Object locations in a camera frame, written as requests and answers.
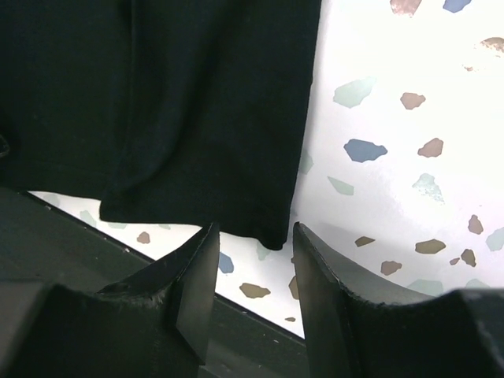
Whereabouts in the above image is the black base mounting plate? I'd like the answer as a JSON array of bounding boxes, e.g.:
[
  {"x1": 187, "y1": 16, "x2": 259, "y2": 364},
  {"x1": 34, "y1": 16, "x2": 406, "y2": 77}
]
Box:
[{"x1": 1, "y1": 189, "x2": 309, "y2": 377}]

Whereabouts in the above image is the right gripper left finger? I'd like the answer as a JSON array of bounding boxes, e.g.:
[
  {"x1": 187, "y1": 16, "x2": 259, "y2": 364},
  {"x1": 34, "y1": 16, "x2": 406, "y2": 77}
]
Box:
[{"x1": 1, "y1": 224, "x2": 220, "y2": 377}]

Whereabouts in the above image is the black t shirt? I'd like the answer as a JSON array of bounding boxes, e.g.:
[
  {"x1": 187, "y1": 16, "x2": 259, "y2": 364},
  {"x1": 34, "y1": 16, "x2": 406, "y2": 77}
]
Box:
[{"x1": 1, "y1": 1, "x2": 321, "y2": 250}]

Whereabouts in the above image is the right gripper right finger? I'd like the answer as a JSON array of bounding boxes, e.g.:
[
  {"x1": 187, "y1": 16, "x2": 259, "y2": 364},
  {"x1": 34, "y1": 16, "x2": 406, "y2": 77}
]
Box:
[{"x1": 293, "y1": 223, "x2": 503, "y2": 377}]

